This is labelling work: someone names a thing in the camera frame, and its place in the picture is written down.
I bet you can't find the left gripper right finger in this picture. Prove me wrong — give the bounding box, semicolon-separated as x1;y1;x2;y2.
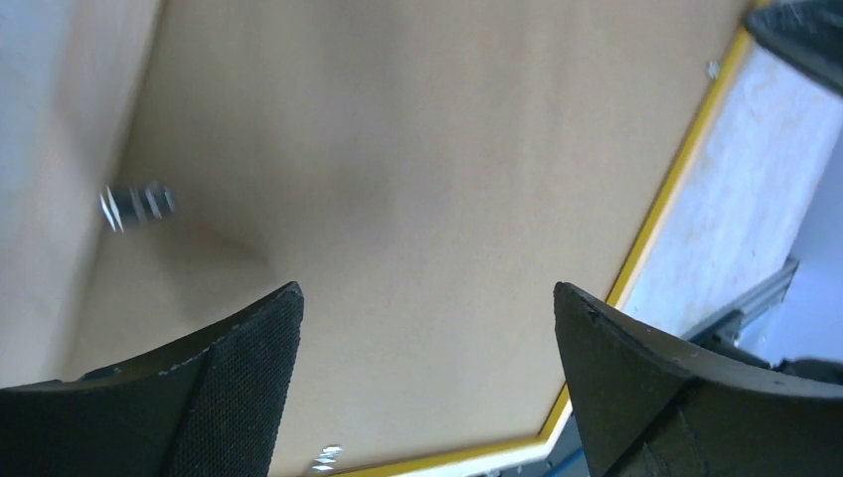
554;282;842;476

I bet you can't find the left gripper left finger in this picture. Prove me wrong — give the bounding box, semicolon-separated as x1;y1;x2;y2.
1;282;304;476

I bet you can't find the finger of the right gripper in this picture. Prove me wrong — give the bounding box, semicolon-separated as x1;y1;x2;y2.
744;0;842;95

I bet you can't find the yellow wooden picture frame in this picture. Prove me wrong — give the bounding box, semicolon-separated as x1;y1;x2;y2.
1;1;746;475

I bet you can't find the brown cardboard backing board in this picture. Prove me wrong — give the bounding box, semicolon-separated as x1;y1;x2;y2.
62;1;744;476

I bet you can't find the small metal turn clip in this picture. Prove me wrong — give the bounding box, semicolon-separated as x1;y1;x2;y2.
705;61;721;80

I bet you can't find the aluminium rail front frame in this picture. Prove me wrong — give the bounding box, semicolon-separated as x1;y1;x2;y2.
682;257;799;369

